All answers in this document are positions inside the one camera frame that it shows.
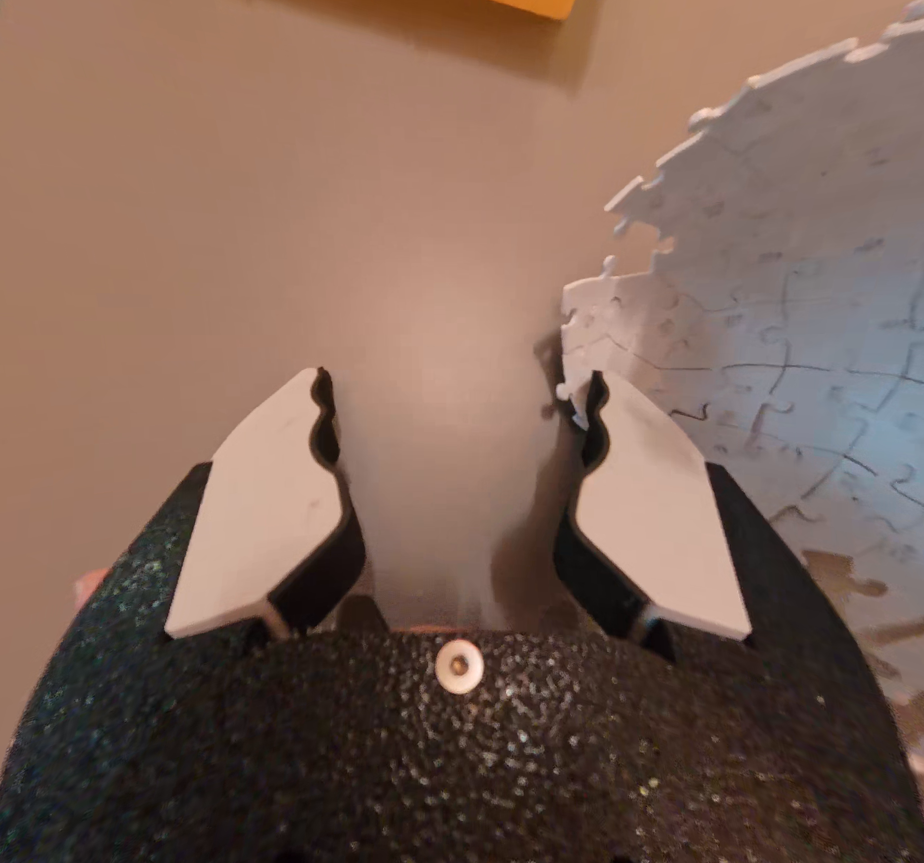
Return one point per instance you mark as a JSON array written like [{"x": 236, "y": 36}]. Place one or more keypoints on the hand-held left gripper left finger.
[{"x": 260, "y": 516}]

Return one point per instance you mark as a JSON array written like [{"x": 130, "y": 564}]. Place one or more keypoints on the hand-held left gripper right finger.
[{"x": 657, "y": 531}]

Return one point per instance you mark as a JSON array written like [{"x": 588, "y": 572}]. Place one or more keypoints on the colourful cartoon puzzle ball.
[{"x": 794, "y": 336}]

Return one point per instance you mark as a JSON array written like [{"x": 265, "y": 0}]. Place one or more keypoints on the person's left hand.
[{"x": 86, "y": 585}]

